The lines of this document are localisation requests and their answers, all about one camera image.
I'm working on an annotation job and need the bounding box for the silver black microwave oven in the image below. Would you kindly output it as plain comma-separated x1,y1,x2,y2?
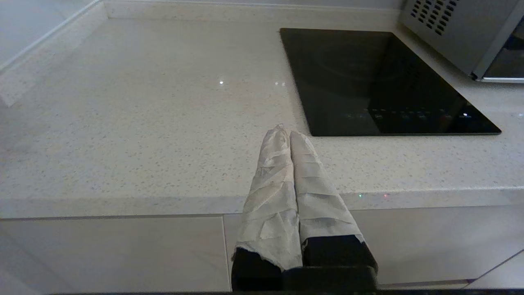
399,0,524,84

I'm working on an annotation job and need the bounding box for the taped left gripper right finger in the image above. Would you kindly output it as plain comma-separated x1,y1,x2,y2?
289,131,378,283

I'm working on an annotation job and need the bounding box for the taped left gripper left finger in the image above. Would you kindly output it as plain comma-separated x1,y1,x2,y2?
231,124,303,291

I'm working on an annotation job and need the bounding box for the black induction cooktop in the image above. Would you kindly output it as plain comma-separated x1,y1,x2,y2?
280,27,502,137

